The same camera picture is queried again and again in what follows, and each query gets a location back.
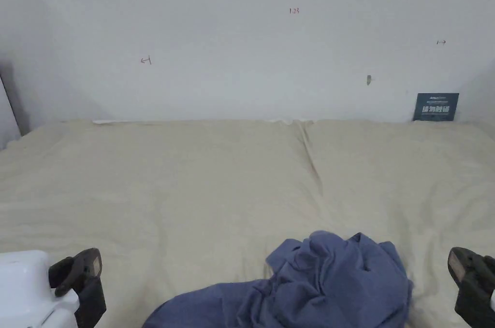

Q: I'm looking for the blue shirt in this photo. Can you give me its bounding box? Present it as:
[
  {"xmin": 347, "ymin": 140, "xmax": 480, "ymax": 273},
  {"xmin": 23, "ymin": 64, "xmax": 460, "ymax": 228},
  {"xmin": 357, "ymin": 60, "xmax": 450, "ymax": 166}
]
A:
[{"xmin": 141, "ymin": 230, "xmax": 414, "ymax": 328}]

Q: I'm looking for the dark sign card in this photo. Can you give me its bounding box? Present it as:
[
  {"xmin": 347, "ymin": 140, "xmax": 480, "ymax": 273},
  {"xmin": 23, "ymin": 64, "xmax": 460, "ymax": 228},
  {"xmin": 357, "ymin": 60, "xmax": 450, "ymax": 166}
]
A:
[{"xmin": 412, "ymin": 92, "xmax": 460, "ymax": 122}]

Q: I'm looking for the dark headboard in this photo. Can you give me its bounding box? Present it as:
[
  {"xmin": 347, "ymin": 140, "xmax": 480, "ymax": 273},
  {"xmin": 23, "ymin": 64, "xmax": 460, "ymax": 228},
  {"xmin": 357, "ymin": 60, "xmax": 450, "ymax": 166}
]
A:
[{"xmin": 0, "ymin": 60, "xmax": 31, "ymax": 138}]

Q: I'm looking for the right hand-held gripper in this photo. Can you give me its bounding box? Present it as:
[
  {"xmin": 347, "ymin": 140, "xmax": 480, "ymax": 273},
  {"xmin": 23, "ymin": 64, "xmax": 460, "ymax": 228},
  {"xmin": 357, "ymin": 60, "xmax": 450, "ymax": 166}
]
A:
[{"xmin": 447, "ymin": 246, "xmax": 495, "ymax": 328}]

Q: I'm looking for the bed with beige sheet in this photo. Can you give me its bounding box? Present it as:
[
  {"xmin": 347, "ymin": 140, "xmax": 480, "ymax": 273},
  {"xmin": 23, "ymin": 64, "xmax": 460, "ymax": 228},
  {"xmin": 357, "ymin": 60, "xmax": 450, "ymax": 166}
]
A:
[{"xmin": 0, "ymin": 118, "xmax": 495, "ymax": 328}]

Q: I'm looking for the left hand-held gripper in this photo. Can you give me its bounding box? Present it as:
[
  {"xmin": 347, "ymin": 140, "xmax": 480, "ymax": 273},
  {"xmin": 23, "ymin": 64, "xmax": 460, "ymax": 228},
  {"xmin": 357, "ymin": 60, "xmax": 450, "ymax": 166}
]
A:
[{"xmin": 0, "ymin": 247, "xmax": 107, "ymax": 328}]

